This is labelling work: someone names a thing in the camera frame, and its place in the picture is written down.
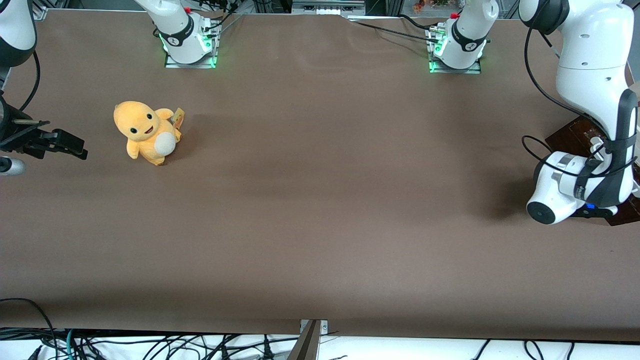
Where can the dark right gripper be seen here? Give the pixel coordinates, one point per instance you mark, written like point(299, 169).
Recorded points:
point(11, 134)

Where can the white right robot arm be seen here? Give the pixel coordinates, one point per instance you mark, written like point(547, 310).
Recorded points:
point(182, 40)

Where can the brown wooden drawer cabinet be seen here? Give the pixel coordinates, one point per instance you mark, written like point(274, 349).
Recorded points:
point(572, 137)

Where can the orange plush toy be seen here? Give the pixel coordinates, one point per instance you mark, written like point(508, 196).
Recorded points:
point(145, 132)

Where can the grey box behind table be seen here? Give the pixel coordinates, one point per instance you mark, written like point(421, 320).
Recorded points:
point(327, 7)

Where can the orange background object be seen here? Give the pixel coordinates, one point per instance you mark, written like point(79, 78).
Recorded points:
point(418, 6)

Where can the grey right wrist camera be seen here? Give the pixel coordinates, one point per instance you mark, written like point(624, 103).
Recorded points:
point(10, 166)

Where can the aluminium frame corner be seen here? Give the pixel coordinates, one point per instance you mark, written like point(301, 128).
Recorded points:
point(39, 12)

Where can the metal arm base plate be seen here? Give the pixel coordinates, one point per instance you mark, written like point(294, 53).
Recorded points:
point(190, 62)
point(455, 69)

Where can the metal table edge bracket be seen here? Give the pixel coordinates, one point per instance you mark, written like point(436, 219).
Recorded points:
point(312, 340)

